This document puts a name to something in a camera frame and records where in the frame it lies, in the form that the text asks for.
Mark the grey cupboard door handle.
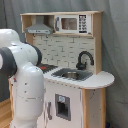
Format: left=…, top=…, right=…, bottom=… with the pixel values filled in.
left=47, top=102, right=52, bottom=120

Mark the grey ice dispenser panel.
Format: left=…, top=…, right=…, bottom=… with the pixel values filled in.
left=55, top=94, right=71, bottom=121

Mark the silver toy pot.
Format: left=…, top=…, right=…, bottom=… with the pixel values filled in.
left=62, top=72, right=79, bottom=80

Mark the grey range hood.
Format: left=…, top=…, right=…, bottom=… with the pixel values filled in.
left=25, top=16, right=53, bottom=35

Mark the white microwave door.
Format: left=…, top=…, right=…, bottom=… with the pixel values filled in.
left=55, top=14, right=92, bottom=34

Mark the grey toy sink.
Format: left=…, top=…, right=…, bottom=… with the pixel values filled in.
left=52, top=68, right=93, bottom=81

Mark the black toy stovetop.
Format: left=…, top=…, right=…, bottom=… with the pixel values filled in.
left=39, top=64, right=56, bottom=73

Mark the black toy faucet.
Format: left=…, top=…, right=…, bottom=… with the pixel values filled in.
left=76, top=51, right=94, bottom=70

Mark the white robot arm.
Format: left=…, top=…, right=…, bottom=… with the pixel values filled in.
left=0, top=29, right=44, bottom=128

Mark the wooden toy kitchen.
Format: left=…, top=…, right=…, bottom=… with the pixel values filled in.
left=7, top=10, right=115, bottom=128

